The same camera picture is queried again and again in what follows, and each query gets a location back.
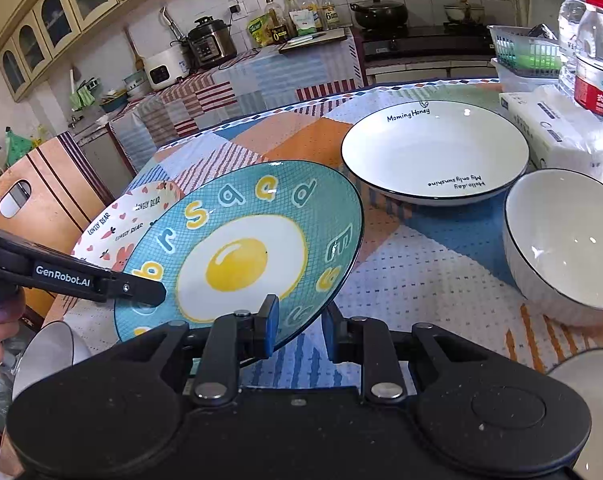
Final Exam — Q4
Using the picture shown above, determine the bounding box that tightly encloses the clear water bottle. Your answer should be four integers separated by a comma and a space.
559, 0, 587, 96

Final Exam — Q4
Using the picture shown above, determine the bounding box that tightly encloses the white morning honey plate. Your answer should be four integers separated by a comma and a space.
341, 100, 530, 207

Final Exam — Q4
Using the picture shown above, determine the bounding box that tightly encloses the small white bowl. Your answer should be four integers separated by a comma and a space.
12, 321, 92, 400

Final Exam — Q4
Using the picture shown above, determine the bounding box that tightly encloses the cutting board with knife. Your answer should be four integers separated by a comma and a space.
278, 27, 347, 54

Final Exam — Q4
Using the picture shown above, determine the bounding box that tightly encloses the striped counter cloth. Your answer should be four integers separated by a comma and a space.
110, 28, 364, 171

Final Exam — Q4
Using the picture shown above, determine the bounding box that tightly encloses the red label water bottle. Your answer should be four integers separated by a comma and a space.
574, 0, 603, 117

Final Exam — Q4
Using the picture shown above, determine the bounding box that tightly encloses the wooden chair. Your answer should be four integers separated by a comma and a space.
0, 131, 115, 331

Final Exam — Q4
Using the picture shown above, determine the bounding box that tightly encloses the teal fried egg plate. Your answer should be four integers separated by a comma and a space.
114, 160, 364, 347

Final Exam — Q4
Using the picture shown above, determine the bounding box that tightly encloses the cooking oil bottle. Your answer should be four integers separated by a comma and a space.
264, 0, 290, 44

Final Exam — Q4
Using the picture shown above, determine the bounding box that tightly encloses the white pot on stove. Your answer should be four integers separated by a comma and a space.
443, 2, 485, 24

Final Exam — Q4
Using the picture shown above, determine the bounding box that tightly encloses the black pressure cooker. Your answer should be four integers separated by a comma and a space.
187, 16, 237, 68

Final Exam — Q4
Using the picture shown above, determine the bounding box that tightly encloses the colourful patchwork tablecloth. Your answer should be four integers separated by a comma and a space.
136, 81, 603, 372

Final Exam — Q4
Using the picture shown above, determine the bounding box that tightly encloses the black gas stove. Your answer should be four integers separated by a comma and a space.
362, 23, 495, 62

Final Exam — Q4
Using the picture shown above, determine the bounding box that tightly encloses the black wok on stove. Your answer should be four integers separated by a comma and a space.
349, 0, 409, 30

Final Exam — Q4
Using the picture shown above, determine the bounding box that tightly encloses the white tissue pack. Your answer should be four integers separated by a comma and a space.
500, 84, 603, 182

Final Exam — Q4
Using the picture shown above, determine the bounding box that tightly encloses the white bowl dark rim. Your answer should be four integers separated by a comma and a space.
549, 348, 603, 480

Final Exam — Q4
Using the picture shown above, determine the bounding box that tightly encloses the large white ribbed bowl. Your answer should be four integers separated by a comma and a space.
502, 169, 603, 327

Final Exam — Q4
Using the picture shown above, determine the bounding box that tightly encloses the white rice cooker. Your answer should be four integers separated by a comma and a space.
144, 44, 190, 91

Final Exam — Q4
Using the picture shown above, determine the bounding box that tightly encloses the clear plastic container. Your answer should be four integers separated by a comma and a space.
490, 58, 557, 92

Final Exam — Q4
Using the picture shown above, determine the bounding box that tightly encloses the lovely bear carrot plate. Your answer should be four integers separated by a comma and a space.
70, 180, 184, 272

